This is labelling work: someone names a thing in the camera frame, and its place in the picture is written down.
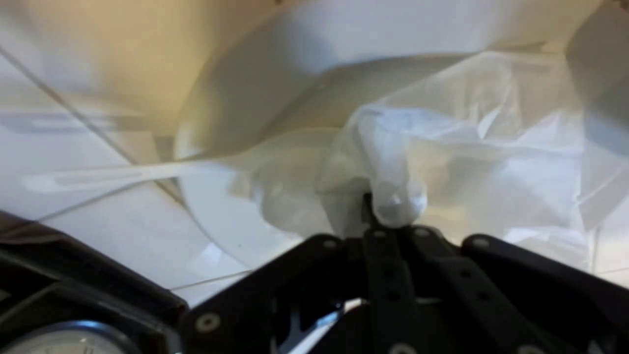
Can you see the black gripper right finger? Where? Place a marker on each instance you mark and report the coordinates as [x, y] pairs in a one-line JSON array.
[[512, 302]]

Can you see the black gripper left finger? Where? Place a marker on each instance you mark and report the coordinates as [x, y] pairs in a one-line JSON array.
[[262, 308]]

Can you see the white plate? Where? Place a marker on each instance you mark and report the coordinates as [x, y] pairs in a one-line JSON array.
[[217, 210]]

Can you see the white bowl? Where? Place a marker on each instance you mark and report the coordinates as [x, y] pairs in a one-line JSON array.
[[164, 46]]

